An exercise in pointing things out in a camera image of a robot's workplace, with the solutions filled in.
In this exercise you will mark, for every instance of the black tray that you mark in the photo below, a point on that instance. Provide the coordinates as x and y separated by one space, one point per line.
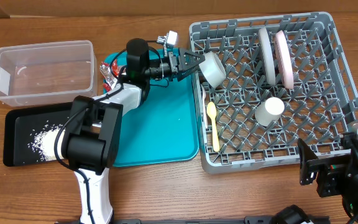
19 124

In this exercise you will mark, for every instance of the red foil wrapper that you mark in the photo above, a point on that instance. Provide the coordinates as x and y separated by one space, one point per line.
109 73

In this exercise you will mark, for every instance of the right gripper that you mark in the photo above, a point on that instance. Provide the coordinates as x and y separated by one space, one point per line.
313 170

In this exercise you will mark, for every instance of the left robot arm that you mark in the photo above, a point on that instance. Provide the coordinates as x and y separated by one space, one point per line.
88 142

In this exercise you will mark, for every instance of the grey bowl with rice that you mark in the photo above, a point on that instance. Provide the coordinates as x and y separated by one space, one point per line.
212 69

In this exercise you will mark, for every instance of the yellow plastic spoon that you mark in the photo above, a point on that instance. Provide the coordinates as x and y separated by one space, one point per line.
212 113

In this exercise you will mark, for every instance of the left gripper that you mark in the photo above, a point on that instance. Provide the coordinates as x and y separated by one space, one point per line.
174 63

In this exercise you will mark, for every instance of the grey dishwasher rack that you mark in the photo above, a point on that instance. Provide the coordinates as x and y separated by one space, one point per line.
321 106

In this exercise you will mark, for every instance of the grey plate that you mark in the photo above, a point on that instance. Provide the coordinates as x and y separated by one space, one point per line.
267 56

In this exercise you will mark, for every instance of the clear plastic bin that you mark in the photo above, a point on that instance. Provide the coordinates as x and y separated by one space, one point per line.
47 73

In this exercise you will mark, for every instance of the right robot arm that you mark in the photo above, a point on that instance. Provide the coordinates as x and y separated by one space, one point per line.
334 175

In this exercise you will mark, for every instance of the white plastic utensil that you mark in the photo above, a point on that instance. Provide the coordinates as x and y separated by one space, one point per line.
203 95

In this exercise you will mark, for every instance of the spilled white rice pile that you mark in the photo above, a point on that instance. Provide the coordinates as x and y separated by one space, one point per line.
42 142

